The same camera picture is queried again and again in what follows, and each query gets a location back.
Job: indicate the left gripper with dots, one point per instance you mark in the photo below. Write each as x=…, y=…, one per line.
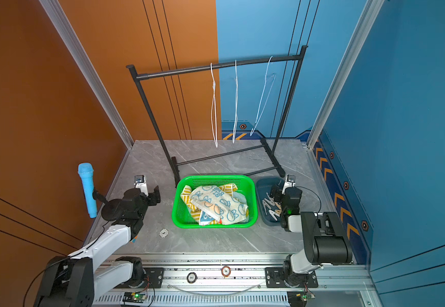
x=155, y=197

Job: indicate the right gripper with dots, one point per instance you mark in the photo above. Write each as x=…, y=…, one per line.
x=278, y=191

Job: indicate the beige clothespin towel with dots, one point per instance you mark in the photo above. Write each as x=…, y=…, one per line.
x=266, y=204
x=274, y=217

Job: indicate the yellow striped towel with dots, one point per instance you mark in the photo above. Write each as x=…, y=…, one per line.
x=191, y=199

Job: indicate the bunny pattern towel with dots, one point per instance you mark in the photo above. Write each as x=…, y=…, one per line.
x=218, y=205

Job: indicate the white wire hanger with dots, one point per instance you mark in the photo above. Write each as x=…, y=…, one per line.
x=265, y=95
x=235, y=124
x=213, y=112

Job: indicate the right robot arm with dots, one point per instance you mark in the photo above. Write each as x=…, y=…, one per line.
x=325, y=241

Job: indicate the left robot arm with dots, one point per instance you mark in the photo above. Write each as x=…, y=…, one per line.
x=77, y=280

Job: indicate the dark teal tray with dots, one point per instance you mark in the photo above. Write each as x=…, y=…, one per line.
x=263, y=187

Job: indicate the black clothes rack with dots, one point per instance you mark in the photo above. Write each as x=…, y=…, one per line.
x=270, y=151

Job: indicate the green plastic basket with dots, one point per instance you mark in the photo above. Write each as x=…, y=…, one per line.
x=215, y=201

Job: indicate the green circuit board left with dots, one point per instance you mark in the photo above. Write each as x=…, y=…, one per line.
x=134, y=297

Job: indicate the circuit board right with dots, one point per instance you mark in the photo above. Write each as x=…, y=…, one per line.
x=299, y=299

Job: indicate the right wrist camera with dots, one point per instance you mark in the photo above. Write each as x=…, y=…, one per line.
x=289, y=183

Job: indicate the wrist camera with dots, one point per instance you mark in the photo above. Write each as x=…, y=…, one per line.
x=289, y=183
x=141, y=184

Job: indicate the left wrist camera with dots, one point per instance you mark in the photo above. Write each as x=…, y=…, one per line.
x=141, y=184

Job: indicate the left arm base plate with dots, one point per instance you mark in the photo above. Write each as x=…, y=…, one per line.
x=152, y=277

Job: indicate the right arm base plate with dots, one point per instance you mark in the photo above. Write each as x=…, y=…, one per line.
x=278, y=277

